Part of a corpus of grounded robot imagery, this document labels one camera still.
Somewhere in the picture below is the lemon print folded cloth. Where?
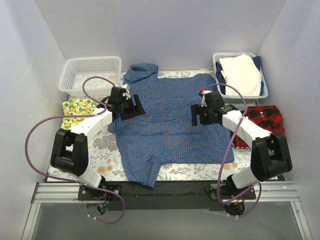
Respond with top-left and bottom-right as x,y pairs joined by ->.
60,98 -> 98,130

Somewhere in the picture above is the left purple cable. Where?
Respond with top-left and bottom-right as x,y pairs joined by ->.
26,76 -> 126,225

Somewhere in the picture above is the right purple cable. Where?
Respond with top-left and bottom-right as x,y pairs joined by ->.
198,83 -> 263,219

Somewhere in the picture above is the aluminium frame rail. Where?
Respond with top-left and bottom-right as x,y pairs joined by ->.
31,181 -> 87,204

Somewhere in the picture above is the navy blue folded shirt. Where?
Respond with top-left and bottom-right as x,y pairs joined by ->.
215,56 -> 267,97

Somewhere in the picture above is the blue checkered long sleeve shirt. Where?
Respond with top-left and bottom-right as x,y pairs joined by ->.
108,63 -> 235,187

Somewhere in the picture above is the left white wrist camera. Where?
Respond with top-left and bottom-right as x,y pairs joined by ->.
121,84 -> 131,100

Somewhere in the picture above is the right white plastic basket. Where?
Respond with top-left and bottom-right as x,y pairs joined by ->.
212,52 -> 268,103

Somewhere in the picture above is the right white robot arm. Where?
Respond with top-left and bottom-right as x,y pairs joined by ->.
191,90 -> 293,199

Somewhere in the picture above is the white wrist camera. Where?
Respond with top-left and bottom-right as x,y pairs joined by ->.
199,88 -> 212,108
121,84 -> 131,100

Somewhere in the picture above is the purple cable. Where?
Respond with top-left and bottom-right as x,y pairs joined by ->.
26,76 -> 126,225
198,83 -> 263,219

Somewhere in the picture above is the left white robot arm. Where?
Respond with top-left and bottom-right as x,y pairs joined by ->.
50,84 -> 145,200

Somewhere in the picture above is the red black plaid shirt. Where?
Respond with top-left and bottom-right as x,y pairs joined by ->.
244,105 -> 285,134

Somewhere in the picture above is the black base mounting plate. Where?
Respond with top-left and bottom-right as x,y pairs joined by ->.
77,180 -> 257,212

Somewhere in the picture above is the white folded shirt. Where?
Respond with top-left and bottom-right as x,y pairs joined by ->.
218,53 -> 263,97

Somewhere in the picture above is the left white plastic basket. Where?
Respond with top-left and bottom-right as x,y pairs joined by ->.
58,56 -> 122,97

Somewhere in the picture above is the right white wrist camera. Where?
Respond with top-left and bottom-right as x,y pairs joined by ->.
199,88 -> 212,108

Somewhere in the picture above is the white plastic basket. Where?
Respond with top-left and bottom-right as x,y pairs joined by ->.
58,56 -> 122,97
212,52 -> 268,103

